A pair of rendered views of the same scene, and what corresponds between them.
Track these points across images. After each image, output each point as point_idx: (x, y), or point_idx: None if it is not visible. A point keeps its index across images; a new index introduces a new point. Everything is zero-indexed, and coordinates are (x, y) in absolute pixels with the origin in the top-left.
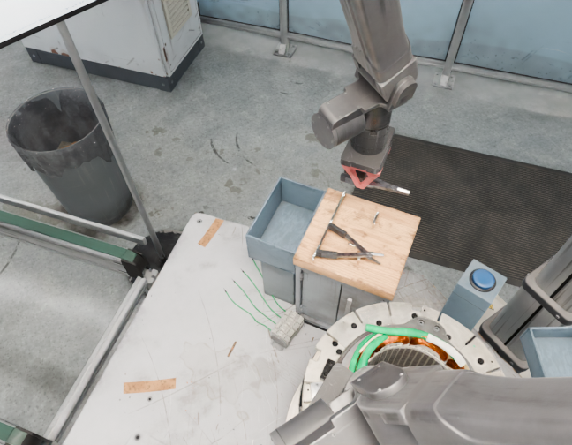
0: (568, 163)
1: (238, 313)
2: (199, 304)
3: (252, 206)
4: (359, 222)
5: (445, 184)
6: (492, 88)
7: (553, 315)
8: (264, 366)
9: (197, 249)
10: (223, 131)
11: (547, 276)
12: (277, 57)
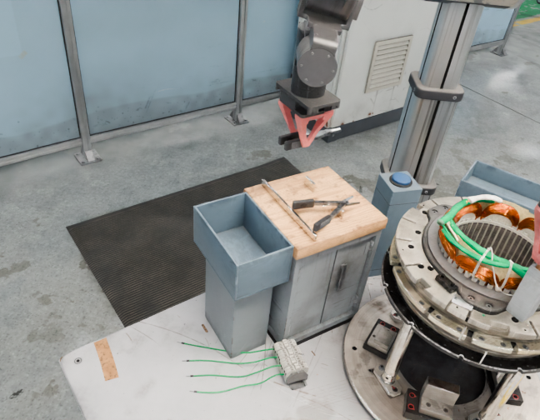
0: (236, 165)
1: (232, 396)
2: None
3: (3, 382)
4: (301, 194)
5: (173, 230)
6: (132, 144)
7: (422, 193)
8: (311, 412)
9: (112, 386)
10: None
11: (404, 167)
12: None
